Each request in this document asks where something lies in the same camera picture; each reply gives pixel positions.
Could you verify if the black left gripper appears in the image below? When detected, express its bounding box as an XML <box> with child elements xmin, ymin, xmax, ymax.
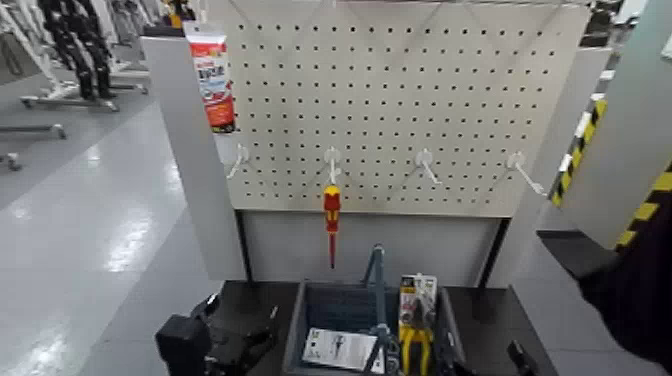
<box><xmin>189</xmin><ymin>292</ymin><xmax>280</xmax><ymax>376</ymax></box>

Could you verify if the grey stand base bar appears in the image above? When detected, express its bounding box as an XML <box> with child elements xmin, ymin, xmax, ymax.
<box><xmin>0</xmin><ymin>123</ymin><xmax>68</xmax><ymax>141</ymax></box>

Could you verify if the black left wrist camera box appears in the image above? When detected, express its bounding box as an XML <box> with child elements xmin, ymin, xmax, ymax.
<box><xmin>155</xmin><ymin>314</ymin><xmax>213</xmax><ymax>376</ymax></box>

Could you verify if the grey pillar with hazard stripes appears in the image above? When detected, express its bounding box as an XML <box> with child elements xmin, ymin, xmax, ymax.
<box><xmin>550</xmin><ymin>0</ymin><xmax>672</xmax><ymax>250</ymax></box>

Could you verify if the grey wheeled stand base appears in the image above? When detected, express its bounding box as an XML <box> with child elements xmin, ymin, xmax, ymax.
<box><xmin>19</xmin><ymin>92</ymin><xmax>121</xmax><ymax>114</ymax></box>

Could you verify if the yellow handled pliers package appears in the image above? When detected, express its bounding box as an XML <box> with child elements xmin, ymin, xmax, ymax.
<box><xmin>397</xmin><ymin>272</ymin><xmax>439</xmax><ymax>376</ymax></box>

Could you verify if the beige perforated pegboard panel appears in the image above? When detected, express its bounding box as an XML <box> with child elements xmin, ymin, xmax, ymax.
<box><xmin>205</xmin><ymin>0</ymin><xmax>592</xmax><ymax>219</ymax></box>

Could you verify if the white flat card package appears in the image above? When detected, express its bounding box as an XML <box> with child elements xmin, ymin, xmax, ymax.
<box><xmin>301</xmin><ymin>327</ymin><xmax>386</xmax><ymax>375</ymax></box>

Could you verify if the grey stand lower panel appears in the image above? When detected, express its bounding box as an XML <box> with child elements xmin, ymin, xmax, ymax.
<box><xmin>240</xmin><ymin>209</ymin><xmax>503</xmax><ymax>288</ymax></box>

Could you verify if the grey blue plastic crate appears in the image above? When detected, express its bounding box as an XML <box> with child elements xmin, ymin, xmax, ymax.
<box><xmin>281</xmin><ymin>280</ymin><xmax>467</xmax><ymax>376</ymax></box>

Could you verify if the black bulky dark object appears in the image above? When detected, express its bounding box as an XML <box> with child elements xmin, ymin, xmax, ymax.
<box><xmin>576</xmin><ymin>193</ymin><xmax>672</xmax><ymax>372</ymax></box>

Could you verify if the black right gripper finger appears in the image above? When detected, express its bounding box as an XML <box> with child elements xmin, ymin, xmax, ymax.
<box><xmin>505</xmin><ymin>339</ymin><xmax>540</xmax><ymax>376</ymax></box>
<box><xmin>433</xmin><ymin>327</ymin><xmax>466</xmax><ymax>376</ymax></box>

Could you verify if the grey stand side panel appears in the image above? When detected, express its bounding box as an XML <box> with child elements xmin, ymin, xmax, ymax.
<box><xmin>140</xmin><ymin>35</ymin><xmax>248</xmax><ymax>282</ymax></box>
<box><xmin>487</xmin><ymin>47</ymin><xmax>614</xmax><ymax>289</ymax></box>

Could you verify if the black humanoid robot on stand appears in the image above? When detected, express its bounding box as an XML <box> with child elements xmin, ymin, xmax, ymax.
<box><xmin>37</xmin><ymin>0</ymin><xmax>119</xmax><ymax>101</ymax></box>

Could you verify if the red white tube package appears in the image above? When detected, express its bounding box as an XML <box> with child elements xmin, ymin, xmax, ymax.
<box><xmin>183</xmin><ymin>21</ymin><xmax>237</xmax><ymax>135</ymax></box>

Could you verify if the white humanoid robot on stand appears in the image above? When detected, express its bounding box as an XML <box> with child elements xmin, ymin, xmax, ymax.
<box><xmin>0</xmin><ymin>0</ymin><xmax>67</xmax><ymax>100</ymax></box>

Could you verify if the red yellow screwdriver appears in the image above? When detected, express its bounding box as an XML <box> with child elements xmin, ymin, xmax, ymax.
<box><xmin>322</xmin><ymin>184</ymin><xmax>342</xmax><ymax>270</ymax></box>

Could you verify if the white pegboard hook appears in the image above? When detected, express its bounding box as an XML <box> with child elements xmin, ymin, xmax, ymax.
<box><xmin>323</xmin><ymin>146</ymin><xmax>343</xmax><ymax>186</ymax></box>
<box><xmin>226</xmin><ymin>144</ymin><xmax>250</xmax><ymax>180</ymax></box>
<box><xmin>506</xmin><ymin>151</ymin><xmax>548</xmax><ymax>197</ymax></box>
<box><xmin>415</xmin><ymin>148</ymin><xmax>443</xmax><ymax>186</ymax></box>

